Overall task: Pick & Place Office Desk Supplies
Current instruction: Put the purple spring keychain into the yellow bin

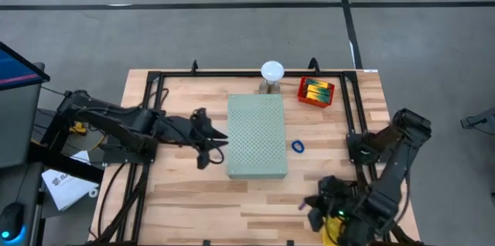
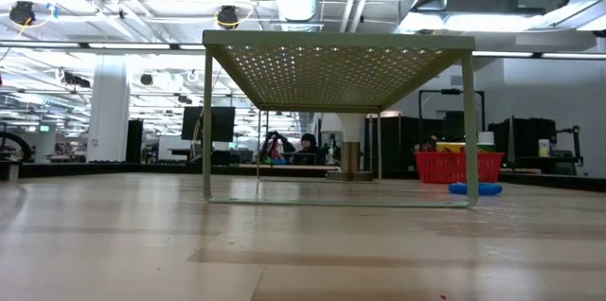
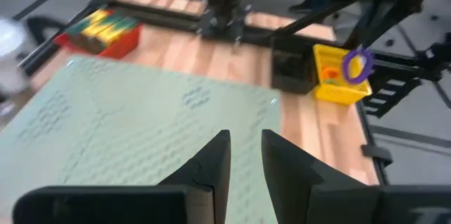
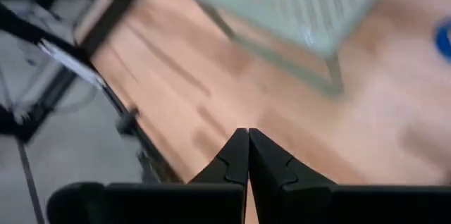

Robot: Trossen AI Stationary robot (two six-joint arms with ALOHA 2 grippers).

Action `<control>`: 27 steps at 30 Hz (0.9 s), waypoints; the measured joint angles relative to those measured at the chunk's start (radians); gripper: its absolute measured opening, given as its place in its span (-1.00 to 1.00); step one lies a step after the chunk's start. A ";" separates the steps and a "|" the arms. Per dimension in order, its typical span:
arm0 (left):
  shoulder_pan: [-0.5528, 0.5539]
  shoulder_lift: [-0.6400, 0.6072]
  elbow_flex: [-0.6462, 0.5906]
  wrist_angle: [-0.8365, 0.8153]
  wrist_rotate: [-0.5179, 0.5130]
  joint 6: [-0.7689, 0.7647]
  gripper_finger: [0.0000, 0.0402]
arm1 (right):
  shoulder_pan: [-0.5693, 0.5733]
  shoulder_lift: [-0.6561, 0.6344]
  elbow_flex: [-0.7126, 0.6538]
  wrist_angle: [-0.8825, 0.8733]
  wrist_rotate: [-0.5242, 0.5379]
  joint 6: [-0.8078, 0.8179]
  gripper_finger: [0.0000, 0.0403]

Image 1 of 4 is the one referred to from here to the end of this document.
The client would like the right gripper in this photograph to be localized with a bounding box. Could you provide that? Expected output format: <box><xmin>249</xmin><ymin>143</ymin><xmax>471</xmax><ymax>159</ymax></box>
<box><xmin>304</xmin><ymin>175</ymin><xmax>364</xmax><ymax>239</ymax></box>

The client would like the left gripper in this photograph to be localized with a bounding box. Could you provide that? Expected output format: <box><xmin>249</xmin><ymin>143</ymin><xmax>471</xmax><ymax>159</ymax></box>
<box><xmin>169</xmin><ymin>107</ymin><xmax>229</xmax><ymax>170</ymax></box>

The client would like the black plastic basket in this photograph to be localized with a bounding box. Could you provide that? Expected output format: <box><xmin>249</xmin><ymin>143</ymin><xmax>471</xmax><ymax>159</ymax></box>
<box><xmin>346</xmin><ymin>179</ymin><xmax>360</xmax><ymax>199</ymax></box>

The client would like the red plastic basket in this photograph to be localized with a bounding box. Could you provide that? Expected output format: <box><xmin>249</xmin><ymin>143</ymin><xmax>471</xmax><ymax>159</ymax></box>
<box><xmin>296</xmin><ymin>76</ymin><xmax>336</xmax><ymax>109</ymax></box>

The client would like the yellow green crayon box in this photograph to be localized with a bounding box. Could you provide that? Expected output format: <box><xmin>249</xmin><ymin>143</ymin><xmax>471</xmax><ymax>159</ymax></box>
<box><xmin>304</xmin><ymin>77</ymin><xmax>334</xmax><ymax>88</ymax></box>
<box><xmin>305</xmin><ymin>85</ymin><xmax>333</xmax><ymax>96</ymax></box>
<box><xmin>306</xmin><ymin>91</ymin><xmax>332</xmax><ymax>104</ymax></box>

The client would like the dark grey side desk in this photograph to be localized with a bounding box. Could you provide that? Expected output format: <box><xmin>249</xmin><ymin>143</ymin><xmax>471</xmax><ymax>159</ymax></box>
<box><xmin>0</xmin><ymin>160</ymin><xmax>44</xmax><ymax>246</ymax></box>

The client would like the yellow plastic basket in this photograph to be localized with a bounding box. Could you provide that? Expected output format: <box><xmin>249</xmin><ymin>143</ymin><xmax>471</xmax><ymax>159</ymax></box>
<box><xmin>320</xmin><ymin>214</ymin><xmax>351</xmax><ymax>246</ymax></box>

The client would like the green perforated metal shelf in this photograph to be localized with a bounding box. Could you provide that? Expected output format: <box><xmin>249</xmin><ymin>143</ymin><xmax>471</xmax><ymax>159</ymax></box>
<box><xmin>226</xmin><ymin>94</ymin><xmax>289</xmax><ymax>180</ymax></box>

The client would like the white globe table lamp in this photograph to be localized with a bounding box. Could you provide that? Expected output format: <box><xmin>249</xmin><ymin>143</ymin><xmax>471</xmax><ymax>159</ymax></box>
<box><xmin>258</xmin><ymin>61</ymin><xmax>285</xmax><ymax>95</ymax></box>

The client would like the small white paper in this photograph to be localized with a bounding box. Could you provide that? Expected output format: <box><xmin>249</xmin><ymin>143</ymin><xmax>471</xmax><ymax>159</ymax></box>
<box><xmin>70</xmin><ymin>149</ymin><xmax>92</xmax><ymax>164</ymax></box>

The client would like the large white paper sheet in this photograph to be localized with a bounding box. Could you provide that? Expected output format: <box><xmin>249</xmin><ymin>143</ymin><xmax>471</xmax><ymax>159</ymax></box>
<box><xmin>41</xmin><ymin>168</ymin><xmax>100</xmax><ymax>212</ymax></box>

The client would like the black floor stand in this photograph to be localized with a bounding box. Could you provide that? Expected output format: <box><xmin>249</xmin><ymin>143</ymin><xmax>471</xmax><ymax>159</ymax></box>
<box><xmin>27</xmin><ymin>109</ymin><xmax>106</xmax><ymax>185</ymax></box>

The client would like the monitor with blue screen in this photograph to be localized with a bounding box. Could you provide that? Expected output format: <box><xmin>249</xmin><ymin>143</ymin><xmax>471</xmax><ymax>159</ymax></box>
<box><xmin>0</xmin><ymin>41</ymin><xmax>51</xmax><ymax>92</ymax></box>

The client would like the black computer mouse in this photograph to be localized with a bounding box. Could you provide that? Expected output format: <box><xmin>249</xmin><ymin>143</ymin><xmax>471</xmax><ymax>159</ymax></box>
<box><xmin>0</xmin><ymin>201</ymin><xmax>27</xmax><ymax>244</ymax></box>

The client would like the black metal table frame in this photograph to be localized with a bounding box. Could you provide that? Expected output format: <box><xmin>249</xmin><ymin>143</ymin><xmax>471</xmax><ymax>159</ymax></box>
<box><xmin>92</xmin><ymin>57</ymin><xmax>417</xmax><ymax>246</ymax></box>

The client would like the yellow cable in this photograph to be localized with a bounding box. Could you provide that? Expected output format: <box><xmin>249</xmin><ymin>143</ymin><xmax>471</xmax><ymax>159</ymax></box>
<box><xmin>69</xmin><ymin>121</ymin><xmax>106</xmax><ymax>152</ymax></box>

